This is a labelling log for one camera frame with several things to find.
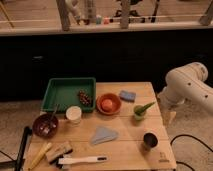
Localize light blue towel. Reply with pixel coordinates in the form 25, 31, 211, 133
90, 126, 118, 145

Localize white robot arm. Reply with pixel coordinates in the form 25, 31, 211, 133
158, 62, 213, 115

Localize orange fruit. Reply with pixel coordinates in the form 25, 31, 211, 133
101, 99, 113, 111

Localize orange bowl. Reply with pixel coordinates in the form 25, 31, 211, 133
96, 93, 121, 115

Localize blue sponge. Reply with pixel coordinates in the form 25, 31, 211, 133
119, 90, 136, 102

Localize pine cone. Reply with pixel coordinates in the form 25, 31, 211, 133
78, 90, 92, 106

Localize green cup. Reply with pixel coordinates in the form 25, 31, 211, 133
134, 105, 146, 121

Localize white paper cup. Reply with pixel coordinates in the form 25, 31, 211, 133
65, 106, 82, 124

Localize wooden table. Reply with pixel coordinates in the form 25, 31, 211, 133
22, 81, 178, 171

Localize green plastic tray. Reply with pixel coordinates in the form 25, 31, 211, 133
41, 77, 96, 113

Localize dark metal cup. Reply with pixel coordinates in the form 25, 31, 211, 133
143, 133, 158, 151

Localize dark brown bowl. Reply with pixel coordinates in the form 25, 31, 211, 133
32, 114, 58, 139

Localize wooden block brush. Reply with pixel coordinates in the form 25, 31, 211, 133
46, 141, 73, 164

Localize black stand bar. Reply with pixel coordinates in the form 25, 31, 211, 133
0, 126, 32, 171

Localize white handled brush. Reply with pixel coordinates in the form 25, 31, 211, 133
58, 156, 107, 165

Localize black cable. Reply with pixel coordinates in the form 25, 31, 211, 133
170, 133, 213, 171

